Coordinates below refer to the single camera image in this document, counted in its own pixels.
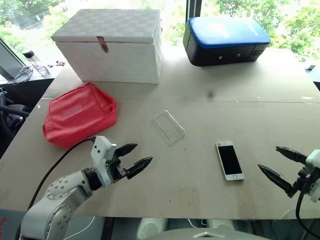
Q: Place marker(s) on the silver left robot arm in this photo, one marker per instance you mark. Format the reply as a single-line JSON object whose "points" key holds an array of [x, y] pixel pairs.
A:
{"points": [[62, 190]]}

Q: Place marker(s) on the dark eyeglasses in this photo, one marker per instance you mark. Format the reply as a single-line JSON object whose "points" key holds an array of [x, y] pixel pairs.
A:
{"points": [[22, 75]]}

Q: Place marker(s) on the white rounded shape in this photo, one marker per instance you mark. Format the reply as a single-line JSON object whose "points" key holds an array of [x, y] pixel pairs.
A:
{"points": [[152, 228], [222, 225]]}

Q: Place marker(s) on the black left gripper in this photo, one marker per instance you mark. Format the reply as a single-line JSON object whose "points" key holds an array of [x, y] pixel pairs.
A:
{"points": [[116, 170]]}

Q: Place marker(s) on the clear water bottle black lid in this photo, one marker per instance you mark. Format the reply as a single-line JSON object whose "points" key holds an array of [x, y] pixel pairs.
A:
{"points": [[36, 62]]}

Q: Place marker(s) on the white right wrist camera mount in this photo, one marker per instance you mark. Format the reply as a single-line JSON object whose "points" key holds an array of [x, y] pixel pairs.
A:
{"points": [[314, 160]]}

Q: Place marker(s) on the red fabric pouch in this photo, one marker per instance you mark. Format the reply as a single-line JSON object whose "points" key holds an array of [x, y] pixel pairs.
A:
{"points": [[80, 115]]}

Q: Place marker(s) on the clear phone case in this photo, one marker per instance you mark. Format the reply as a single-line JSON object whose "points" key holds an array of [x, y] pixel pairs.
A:
{"points": [[168, 125]]}

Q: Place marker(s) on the black chair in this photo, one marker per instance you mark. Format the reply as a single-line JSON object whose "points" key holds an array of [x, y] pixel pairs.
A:
{"points": [[10, 117]]}

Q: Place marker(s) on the dark grey side shelf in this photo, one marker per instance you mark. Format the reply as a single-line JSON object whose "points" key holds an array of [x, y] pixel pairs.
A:
{"points": [[30, 90]]}

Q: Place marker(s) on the dark window post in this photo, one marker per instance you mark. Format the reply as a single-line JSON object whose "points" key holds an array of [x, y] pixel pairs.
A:
{"points": [[193, 8]]}

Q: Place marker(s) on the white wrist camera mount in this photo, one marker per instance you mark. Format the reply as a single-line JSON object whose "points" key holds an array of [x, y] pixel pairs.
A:
{"points": [[100, 151], [314, 160]]}

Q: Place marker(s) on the blue and black padded case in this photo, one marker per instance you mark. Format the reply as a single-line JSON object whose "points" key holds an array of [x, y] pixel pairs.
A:
{"points": [[222, 42]]}

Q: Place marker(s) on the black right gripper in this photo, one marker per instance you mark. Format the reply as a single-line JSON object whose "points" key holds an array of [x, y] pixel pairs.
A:
{"points": [[301, 182]]}

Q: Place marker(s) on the white gold smartphone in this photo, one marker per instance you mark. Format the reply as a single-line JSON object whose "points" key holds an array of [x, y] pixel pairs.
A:
{"points": [[229, 160]]}

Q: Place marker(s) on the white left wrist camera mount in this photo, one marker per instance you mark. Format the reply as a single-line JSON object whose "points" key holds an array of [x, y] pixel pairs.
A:
{"points": [[100, 151]]}

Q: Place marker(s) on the white woven lidded box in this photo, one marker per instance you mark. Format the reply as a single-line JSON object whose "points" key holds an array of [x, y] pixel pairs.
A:
{"points": [[112, 58]]}

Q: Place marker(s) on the black table leg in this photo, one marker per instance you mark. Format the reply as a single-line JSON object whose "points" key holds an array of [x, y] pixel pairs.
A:
{"points": [[109, 228]]}

